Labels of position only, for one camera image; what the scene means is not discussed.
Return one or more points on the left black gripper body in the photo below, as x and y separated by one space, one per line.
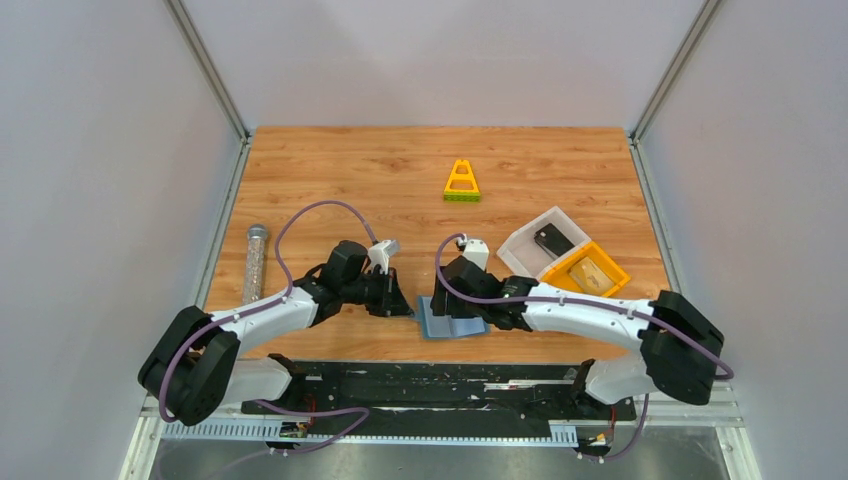
386 292

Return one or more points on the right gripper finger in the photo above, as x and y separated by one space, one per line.
503 317
443 303

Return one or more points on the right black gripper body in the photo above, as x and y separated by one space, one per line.
449 296

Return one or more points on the blue card holder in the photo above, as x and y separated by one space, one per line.
437 327

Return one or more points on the gold credit card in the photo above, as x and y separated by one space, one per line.
590 277

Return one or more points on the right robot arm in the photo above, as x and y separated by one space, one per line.
671 346

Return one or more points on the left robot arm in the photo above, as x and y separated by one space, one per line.
198 363

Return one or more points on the white plastic bin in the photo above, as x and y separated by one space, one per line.
538 246

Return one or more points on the yellow plastic bin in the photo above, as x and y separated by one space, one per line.
558 275

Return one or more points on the yellow green toy block stand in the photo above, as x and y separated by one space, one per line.
461 185

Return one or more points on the black box in bin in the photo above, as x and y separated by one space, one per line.
552 241

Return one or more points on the clear glitter tube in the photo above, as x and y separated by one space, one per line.
257 236

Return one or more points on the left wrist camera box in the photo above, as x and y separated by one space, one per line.
380 253

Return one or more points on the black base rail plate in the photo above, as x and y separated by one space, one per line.
448 400

